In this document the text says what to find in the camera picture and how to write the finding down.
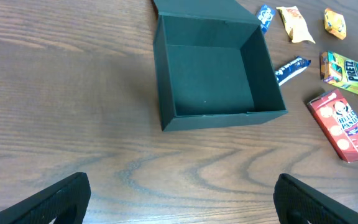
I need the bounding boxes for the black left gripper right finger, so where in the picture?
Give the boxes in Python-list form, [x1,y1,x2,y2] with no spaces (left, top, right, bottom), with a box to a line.
[273,173,358,224]

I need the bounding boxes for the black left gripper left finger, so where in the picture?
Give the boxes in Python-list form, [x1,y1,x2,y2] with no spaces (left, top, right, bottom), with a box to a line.
[0,172,91,224]

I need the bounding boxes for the red Hello Panda box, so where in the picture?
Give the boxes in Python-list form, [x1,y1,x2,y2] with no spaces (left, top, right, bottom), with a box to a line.
[307,89,358,163]

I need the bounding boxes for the dark blue Oreo packet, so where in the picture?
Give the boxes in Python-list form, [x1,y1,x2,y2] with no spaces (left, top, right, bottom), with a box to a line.
[275,56,311,86]

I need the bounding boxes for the green Pretz snack box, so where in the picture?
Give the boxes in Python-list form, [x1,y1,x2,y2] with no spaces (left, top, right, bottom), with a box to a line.
[320,51,358,95]

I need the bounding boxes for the black gift box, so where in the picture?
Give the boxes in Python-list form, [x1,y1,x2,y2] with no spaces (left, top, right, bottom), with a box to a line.
[153,0,287,131]

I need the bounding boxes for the yellow sandwich cracker packet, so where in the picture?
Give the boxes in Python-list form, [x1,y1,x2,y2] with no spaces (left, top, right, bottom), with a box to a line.
[276,6,315,44]

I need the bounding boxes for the small yellow orange snack packet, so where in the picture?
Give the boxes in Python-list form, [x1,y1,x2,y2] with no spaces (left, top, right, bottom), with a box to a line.
[324,8,347,40]

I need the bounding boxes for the blue Eclipse mint tin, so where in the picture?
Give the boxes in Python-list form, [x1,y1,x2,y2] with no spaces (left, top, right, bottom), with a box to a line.
[257,4,275,34]

